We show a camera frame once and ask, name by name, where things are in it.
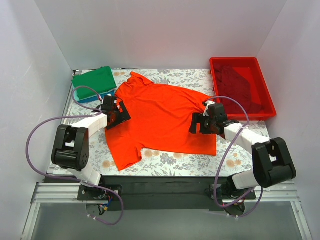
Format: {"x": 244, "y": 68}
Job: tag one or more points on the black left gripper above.
{"x": 122, "y": 115}

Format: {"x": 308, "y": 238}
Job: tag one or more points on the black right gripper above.
{"x": 199, "y": 123}

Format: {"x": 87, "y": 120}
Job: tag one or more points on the orange t shirt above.
{"x": 161, "y": 116}

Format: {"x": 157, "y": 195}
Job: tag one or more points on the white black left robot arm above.
{"x": 71, "y": 144}

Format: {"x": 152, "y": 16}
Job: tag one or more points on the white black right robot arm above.
{"x": 272, "y": 163}

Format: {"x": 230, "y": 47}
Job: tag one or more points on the folded blue t shirt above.
{"x": 84, "y": 95}

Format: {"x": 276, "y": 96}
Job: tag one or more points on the folded green t shirt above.
{"x": 101, "y": 80}

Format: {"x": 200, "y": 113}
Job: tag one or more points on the dark red t shirt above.
{"x": 231, "y": 84}

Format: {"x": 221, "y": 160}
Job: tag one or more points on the red plastic bin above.
{"x": 249, "y": 68}

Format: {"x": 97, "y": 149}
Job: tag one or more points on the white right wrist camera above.
{"x": 208, "y": 108}

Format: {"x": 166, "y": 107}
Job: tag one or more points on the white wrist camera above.
{"x": 208, "y": 108}
{"x": 103, "y": 96}

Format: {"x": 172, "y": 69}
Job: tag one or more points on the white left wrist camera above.
{"x": 103, "y": 96}

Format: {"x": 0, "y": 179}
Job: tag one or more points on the aluminium frame rail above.
{"x": 51, "y": 193}

